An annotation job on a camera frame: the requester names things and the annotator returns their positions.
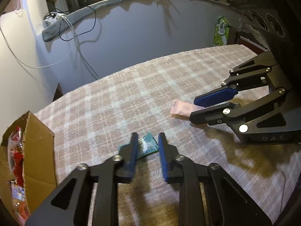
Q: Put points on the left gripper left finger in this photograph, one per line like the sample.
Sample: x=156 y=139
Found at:
x=69 y=203

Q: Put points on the white power strip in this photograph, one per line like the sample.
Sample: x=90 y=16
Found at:
x=49 y=20

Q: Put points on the pink candy wrapper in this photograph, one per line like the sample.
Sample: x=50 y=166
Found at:
x=183 y=108

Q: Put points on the small green candy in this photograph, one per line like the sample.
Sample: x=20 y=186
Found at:
x=146 y=146

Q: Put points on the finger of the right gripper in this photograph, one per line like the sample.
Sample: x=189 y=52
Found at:
x=223 y=116
x=216 y=96

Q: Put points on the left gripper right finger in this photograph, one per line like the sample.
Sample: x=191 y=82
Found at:
x=208 y=195

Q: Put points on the clear bag of bread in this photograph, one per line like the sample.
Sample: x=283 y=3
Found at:
x=19 y=203

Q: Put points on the red gift box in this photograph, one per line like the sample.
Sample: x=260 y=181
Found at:
x=249 y=41

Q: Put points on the brown cardboard box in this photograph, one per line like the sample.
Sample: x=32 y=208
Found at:
x=38 y=164

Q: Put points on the plaid tablecloth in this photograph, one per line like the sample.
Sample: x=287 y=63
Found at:
x=91 y=122

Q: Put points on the green paper gift bag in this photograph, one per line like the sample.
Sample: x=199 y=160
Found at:
x=221 y=32

